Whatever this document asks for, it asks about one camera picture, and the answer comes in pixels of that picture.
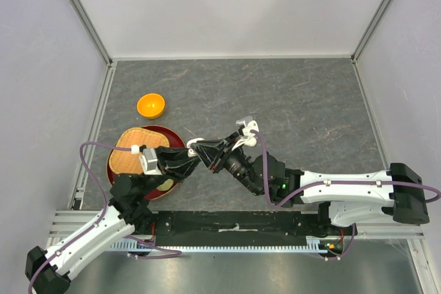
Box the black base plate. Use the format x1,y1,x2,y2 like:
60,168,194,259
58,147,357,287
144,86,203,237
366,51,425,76
132,209,358,247

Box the orange plastic bowl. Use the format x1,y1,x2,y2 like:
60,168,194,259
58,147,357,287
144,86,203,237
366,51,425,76
136,93,165,119

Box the dark red round tray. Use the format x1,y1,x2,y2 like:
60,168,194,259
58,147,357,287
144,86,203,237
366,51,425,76
106,125,185,200

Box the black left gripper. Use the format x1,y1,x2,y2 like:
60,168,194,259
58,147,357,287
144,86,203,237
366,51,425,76
139,145,201,197

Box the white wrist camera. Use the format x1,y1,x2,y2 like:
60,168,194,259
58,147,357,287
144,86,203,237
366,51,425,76
232,116,259,151
131,145,161,175

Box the slotted cable duct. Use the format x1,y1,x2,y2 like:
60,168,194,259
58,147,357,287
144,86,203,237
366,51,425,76
106,237,345,253

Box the woven bamboo tray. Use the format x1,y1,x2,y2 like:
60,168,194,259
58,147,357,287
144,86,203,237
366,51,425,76
109,127,170,175

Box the white oval charging case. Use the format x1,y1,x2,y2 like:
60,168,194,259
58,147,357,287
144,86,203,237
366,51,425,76
185,138,205,157

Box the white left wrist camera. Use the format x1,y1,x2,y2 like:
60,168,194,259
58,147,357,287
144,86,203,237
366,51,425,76
131,145,161,175

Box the pale green mug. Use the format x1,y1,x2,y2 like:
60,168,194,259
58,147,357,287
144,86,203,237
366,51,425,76
156,179,174,191

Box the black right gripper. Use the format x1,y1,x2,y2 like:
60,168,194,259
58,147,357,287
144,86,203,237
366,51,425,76
191,132,262,196

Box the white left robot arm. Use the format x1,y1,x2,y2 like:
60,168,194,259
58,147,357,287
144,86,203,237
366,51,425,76
25,145,200,293

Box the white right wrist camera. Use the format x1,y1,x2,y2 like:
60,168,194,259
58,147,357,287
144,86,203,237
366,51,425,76
232,116,259,151

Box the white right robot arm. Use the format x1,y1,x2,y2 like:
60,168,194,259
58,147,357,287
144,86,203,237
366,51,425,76
187,130,429,235

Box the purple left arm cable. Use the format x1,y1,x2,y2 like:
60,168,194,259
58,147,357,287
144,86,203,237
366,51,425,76
27,142,183,294

